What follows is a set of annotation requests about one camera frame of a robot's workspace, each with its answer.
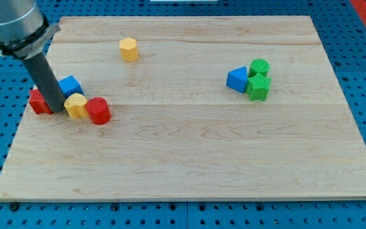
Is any blue cube block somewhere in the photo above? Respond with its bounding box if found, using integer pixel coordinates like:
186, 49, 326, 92
58, 75, 84, 98

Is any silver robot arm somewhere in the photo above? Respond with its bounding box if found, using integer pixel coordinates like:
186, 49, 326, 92
0, 0, 60, 60

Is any blue triangle block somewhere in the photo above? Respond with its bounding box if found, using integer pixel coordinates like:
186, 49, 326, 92
226, 66, 248, 93

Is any wooden board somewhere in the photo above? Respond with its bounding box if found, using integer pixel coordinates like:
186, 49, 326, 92
0, 16, 366, 202

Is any green star block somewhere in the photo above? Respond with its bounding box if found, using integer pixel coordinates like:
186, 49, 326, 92
245, 73, 271, 101

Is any red cylinder block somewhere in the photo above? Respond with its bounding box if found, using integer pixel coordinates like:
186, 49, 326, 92
86, 97, 111, 125

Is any yellow hexagon block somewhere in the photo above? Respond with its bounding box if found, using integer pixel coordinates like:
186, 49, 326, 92
119, 38, 139, 62

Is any green cylinder block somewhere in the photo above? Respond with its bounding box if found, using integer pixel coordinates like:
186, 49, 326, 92
248, 59, 270, 78

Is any yellow heart block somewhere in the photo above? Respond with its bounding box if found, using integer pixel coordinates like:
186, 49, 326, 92
64, 93, 89, 119

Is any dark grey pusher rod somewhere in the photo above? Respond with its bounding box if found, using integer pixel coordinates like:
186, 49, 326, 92
22, 52, 65, 112

